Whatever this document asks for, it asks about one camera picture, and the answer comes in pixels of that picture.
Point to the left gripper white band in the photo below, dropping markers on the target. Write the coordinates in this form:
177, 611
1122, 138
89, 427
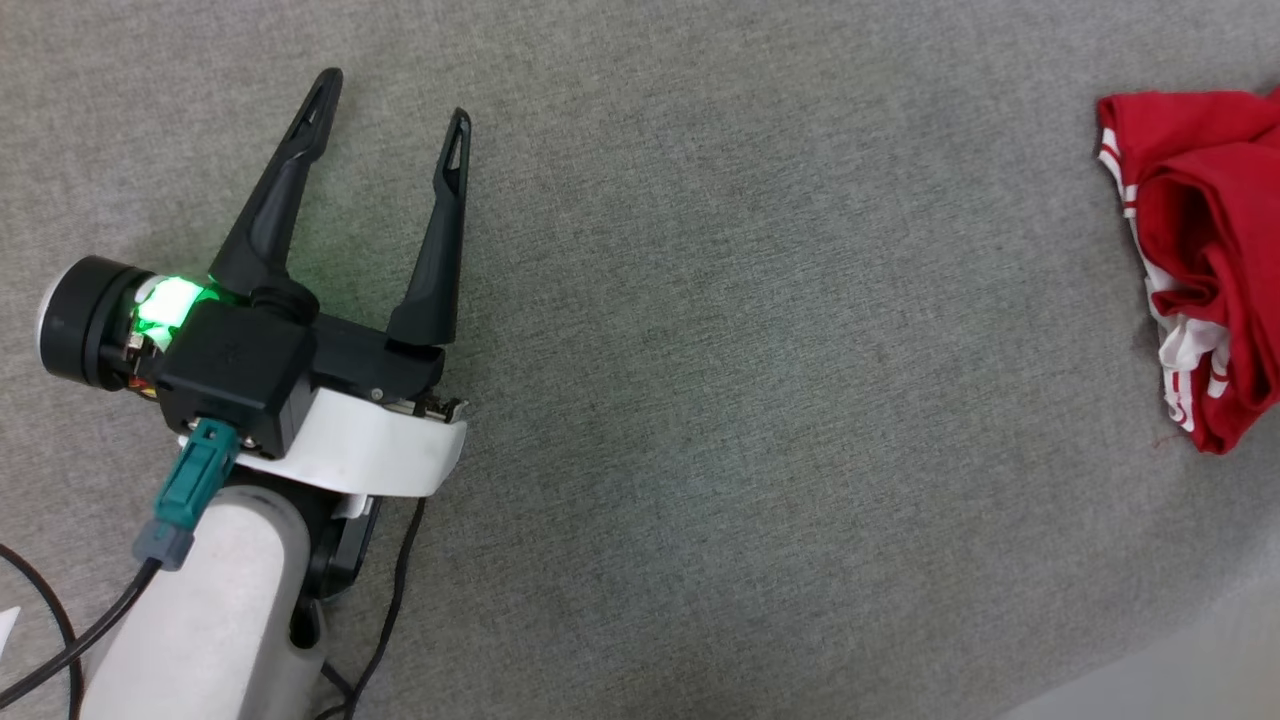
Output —
380, 445

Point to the red and white garment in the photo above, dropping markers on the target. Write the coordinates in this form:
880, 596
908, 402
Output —
1210, 200

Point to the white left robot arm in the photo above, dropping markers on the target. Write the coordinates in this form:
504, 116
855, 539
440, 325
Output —
210, 620

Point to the grey fabric sofa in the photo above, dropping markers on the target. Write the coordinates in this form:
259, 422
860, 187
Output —
750, 350

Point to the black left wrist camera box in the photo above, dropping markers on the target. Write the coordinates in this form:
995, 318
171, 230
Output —
235, 365

